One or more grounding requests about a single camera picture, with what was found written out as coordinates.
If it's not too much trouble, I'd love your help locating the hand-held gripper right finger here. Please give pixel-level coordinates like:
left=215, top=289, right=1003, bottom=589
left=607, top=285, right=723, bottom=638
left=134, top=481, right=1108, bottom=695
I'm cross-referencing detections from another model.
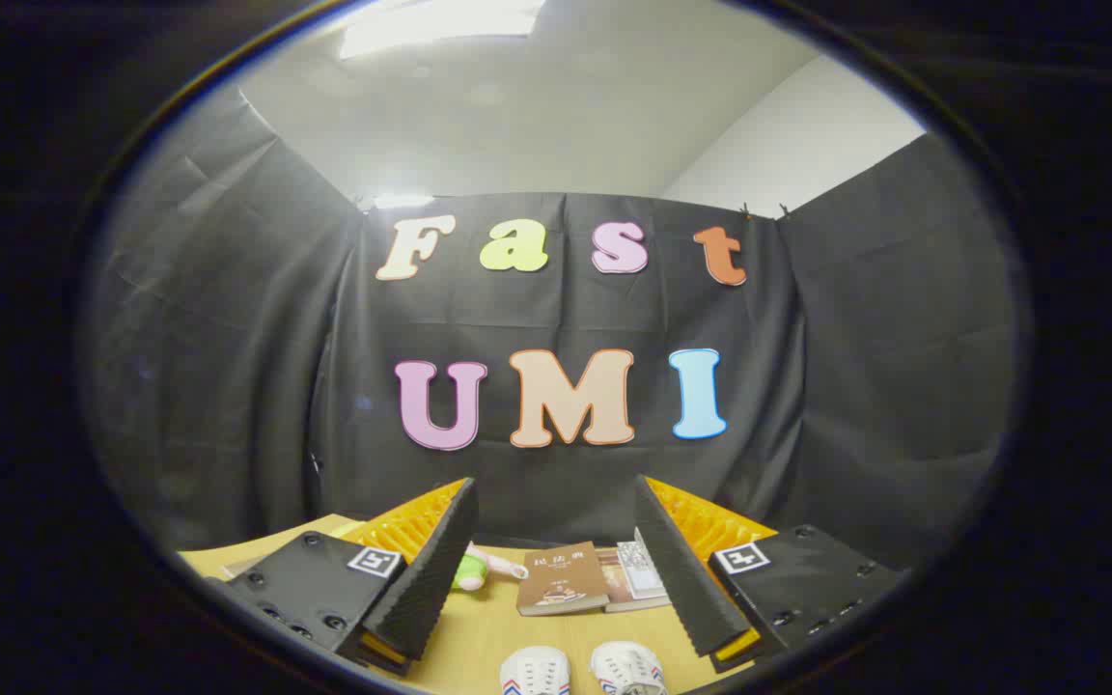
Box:
left=633, top=473, right=909, bottom=674

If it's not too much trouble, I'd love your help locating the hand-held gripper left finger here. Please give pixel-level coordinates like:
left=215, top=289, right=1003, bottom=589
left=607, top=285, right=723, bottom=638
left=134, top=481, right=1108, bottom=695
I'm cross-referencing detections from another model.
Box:
left=204, top=476, right=480, bottom=677

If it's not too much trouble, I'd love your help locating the white canvas shoe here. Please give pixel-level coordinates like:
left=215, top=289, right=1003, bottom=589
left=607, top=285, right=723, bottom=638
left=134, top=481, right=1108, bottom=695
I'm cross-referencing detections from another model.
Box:
left=590, top=640, right=669, bottom=695
left=500, top=645, right=572, bottom=695

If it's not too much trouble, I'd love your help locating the green and pink plush toy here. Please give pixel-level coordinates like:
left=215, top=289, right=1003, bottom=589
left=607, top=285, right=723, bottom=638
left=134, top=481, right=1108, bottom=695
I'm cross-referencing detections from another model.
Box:
left=453, top=543, right=529, bottom=593

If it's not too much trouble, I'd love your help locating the white patterned cover book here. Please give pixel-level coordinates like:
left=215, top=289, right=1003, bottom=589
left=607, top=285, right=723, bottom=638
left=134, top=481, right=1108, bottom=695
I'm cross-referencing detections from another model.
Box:
left=617, top=539, right=665, bottom=598

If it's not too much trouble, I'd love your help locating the thick brown book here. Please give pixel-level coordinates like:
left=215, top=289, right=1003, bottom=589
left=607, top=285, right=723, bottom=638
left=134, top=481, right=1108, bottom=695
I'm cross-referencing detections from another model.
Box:
left=598, top=548, right=671, bottom=613

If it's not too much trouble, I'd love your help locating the brown cover book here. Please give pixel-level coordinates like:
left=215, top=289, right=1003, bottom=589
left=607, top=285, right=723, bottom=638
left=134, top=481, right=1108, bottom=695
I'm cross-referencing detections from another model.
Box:
left=515, top=541, right=611, bottom=617

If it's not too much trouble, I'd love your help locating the black backdrop cloth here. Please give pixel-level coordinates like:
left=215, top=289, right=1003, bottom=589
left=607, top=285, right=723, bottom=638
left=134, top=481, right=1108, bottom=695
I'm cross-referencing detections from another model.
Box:
left=83, top=87, right=1020, bottom=570

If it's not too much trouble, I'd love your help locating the ceiling light panel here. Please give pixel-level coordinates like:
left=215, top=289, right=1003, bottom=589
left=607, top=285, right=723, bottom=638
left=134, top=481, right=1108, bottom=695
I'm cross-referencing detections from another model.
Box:
left=339, top=0, right=547, bottom=61

